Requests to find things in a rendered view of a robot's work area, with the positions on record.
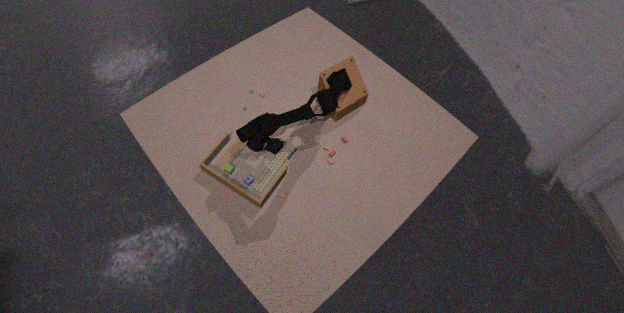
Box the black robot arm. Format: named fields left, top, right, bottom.
left=236, top=68, right=353, bottom=152

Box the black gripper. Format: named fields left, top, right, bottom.
left=263, top=136, right=283, bottom=155

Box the tan strip with blue dots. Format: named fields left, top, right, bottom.
left=269, top=125, right=287, bottom=139

